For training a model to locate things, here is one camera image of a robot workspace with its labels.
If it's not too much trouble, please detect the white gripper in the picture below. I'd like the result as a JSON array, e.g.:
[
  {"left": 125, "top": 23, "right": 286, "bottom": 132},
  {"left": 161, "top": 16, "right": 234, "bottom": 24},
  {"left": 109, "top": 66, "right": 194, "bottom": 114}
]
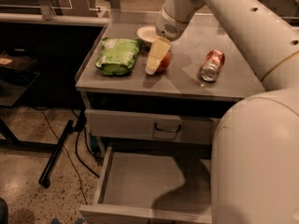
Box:
[{"left": 145, "top": 7, "right": 189, "bottom": 75}]

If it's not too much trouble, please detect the red apple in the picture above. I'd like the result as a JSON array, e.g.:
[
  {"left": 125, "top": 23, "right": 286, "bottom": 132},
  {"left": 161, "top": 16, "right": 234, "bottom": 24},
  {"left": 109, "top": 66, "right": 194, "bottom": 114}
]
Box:
[{"left": 156, "top": 52, "right": 171, "bottom": 73}]

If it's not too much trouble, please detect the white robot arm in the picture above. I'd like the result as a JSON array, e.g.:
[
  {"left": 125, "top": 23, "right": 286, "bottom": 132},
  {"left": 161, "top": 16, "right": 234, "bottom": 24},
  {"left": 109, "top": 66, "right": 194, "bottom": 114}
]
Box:
[{"left": 156, "top": 0, "right": 299, "bottom": 224}]

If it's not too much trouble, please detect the grey drawer cabinet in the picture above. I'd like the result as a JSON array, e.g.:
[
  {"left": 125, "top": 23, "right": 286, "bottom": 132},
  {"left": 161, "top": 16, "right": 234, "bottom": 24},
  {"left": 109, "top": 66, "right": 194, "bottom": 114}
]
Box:
[{"left": 75, "top": 10, "right": 266, "bottom": 224}]

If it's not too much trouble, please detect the upper closed drawer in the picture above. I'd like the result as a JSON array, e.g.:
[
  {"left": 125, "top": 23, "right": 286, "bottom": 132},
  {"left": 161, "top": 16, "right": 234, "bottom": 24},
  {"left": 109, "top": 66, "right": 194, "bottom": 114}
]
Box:
[{"left": 85, "top": 109, "right": 217, "bottom": 145}]

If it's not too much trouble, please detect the open lower drawer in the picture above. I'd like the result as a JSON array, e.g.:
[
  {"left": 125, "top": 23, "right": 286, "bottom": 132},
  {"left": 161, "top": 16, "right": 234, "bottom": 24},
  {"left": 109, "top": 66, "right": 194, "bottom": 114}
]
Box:
[{"left": 79, "top": 143, "right": 212, "bottom": 224}]

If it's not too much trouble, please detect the white paper bowl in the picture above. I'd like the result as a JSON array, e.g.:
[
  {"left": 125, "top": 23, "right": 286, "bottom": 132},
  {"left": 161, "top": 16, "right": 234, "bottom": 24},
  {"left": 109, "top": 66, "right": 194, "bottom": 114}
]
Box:
[{"left": 136, "top": 26, "right": 158, "bottom": 47}]

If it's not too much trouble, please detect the green chip bag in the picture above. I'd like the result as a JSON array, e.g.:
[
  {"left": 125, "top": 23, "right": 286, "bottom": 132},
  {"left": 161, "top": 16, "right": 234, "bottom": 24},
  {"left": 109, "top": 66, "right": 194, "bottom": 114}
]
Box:
[{"left": 94, "top": 37, "right": 142, "bottom": 76}]

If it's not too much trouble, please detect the red soda can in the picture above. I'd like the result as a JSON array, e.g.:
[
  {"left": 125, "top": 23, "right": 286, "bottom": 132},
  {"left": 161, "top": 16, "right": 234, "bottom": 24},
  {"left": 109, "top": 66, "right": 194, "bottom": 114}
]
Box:
[{"left": 197, "top": 49, "right": 225, "bottom": 82}]

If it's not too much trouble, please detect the dark side table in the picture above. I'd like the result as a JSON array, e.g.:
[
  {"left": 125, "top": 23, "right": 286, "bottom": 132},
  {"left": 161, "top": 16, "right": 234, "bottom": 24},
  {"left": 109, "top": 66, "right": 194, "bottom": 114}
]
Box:
[{"left": 0, "top": 50, "right": 37, "bottom": 150}]

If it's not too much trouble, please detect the black stand leg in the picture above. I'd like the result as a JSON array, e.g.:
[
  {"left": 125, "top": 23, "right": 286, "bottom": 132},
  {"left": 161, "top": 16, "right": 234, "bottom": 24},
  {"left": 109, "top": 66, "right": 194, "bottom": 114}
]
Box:
[{"left": 38, "top": 110, "right": 86, "bottom": 189}]

